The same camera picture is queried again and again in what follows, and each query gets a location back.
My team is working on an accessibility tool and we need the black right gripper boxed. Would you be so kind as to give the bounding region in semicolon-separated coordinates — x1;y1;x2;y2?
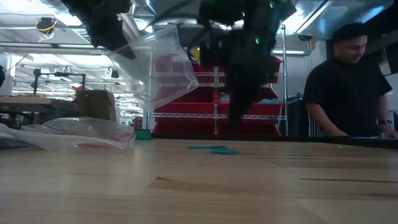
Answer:
198;0;296;128

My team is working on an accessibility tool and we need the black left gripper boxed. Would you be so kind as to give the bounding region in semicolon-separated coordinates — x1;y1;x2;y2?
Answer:
60;0;137;59

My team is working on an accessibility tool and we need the clear plastic bag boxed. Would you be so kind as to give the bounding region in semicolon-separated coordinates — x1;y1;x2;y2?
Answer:
106;24;200;110
4;116;137;152

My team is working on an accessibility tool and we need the blue rubber band tangle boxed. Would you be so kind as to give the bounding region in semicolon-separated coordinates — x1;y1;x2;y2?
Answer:
187;144;241;156

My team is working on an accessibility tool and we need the yellow tag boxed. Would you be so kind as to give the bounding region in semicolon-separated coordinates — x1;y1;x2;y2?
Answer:
188;45;201;64

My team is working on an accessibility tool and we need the black flat panel stack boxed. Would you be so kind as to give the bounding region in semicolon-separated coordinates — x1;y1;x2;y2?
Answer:
285;96;312;138

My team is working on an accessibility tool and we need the person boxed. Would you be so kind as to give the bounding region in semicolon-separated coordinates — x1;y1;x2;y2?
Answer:
302;22;398;140
72;84;84;103

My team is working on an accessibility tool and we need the black boom stand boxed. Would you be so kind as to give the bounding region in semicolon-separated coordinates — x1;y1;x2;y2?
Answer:
32;67;87;95

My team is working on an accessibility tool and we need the large brown cardboard box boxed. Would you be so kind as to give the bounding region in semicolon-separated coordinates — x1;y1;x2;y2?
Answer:
73;89;118;123

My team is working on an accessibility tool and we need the wooden workbench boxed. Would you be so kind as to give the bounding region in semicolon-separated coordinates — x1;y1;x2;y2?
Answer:
0;95;81;131

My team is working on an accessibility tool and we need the chrome wire shelf cart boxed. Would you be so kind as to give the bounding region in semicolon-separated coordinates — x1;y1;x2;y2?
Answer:
146;24;290;138

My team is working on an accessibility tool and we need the black ceiling camera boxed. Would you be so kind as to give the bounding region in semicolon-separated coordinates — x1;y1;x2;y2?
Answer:
35;17;58;35

